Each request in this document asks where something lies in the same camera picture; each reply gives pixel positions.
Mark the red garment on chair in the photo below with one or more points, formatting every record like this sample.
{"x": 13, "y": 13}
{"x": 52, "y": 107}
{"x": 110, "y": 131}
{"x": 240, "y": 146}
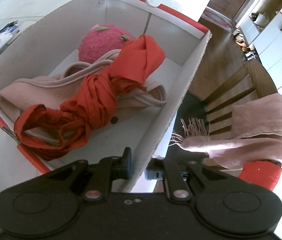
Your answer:
{"x": 261, "y": 176}

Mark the row of shoes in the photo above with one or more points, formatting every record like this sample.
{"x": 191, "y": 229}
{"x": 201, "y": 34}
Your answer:
{"x": 239, "y": 38}

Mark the pink fleece cloth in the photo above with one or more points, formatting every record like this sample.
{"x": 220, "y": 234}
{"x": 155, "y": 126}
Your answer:
{"x": 38, "y": 87}

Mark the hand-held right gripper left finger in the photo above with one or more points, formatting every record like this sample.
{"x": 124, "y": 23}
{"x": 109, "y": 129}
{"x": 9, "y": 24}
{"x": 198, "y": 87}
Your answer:
{"x": 128, "y": 165}

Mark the pink fluffy plush toy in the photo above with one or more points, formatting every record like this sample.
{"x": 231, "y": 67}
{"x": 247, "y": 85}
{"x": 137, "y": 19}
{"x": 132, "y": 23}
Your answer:
{"x": 98, "y": 45}

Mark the pink fringed scarf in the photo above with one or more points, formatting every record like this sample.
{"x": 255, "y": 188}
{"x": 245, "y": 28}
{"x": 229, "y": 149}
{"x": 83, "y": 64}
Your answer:
{"x": 256, "y": 125}

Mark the white tote bag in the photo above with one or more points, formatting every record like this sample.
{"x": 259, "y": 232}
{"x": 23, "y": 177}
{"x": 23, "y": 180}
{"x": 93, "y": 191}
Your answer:
{"x": 263, "y": 19}

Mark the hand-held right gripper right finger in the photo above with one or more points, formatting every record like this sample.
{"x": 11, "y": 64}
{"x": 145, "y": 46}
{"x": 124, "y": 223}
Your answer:
{"x": 149, "y": 173}

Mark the patterned door rug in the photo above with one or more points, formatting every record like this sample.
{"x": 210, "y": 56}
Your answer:
{"x": 216, "y": 17}

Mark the red knotted cloth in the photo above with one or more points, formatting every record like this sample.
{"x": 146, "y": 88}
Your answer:
{"x": 98, "y": 100}

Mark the wooden chair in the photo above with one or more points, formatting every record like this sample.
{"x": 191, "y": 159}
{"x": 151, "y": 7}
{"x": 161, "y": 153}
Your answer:
{"x": 258, "y": 77}

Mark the white cardboard box red trim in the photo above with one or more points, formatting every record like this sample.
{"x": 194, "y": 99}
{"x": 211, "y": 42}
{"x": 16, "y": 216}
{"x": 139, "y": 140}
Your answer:
{"x": 55, "y": 30}

